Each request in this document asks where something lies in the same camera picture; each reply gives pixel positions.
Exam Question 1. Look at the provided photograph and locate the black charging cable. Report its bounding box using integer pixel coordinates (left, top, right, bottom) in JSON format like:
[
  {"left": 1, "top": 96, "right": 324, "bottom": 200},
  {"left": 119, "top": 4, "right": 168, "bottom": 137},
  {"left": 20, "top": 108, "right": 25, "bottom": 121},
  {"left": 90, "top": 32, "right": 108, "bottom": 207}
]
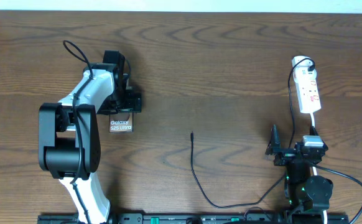
[{"left": 189, "top": 57, "right": 316, "bottom": 209}]

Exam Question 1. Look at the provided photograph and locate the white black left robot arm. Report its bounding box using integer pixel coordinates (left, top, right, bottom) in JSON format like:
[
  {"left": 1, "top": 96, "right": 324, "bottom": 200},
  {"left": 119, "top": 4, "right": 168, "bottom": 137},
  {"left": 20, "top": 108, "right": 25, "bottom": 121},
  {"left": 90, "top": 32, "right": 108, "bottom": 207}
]
[{"left": 38, "top": 50, "right": 142, "bottom": 223}]

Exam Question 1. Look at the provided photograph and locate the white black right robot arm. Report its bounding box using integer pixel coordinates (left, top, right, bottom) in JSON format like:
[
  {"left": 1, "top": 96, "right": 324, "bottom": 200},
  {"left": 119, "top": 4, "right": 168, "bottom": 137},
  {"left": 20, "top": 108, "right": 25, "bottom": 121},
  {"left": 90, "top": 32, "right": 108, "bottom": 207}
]
[{"left": 266, "top": 126, "right": 333, "bottom": 223}]

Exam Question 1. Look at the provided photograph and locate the white USB charger adapter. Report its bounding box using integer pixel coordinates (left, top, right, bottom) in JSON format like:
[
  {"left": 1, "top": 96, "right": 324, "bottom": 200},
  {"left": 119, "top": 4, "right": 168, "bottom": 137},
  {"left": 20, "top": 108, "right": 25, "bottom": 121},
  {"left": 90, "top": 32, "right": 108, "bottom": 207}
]
[{"left": 292, "top": 55, "right": 315, "bottom": 72}]

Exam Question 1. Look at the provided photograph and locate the white power strip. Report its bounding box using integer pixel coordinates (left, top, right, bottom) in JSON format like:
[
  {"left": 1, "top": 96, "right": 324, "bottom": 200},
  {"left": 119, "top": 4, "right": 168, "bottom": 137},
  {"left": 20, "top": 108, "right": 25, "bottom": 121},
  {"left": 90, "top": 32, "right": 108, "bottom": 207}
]
[{"left": 293, "top": 66, "right": 321, "bottom": 114}]

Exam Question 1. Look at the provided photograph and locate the white power strip cord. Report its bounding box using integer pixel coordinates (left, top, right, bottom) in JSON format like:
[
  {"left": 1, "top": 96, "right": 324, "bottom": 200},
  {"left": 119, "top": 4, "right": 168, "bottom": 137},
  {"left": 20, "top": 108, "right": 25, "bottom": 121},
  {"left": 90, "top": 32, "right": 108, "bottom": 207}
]
[{"left": 310, "top": 112, "right": 328, "bottom": 224}]

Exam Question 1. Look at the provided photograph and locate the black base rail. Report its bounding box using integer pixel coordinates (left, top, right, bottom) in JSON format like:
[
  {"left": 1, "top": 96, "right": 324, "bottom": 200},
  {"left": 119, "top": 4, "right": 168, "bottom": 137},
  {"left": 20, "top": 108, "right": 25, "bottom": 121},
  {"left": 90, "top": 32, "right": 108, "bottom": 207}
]
[{"left": 37, "top": 212, "right": 349, "bottom": 224}]

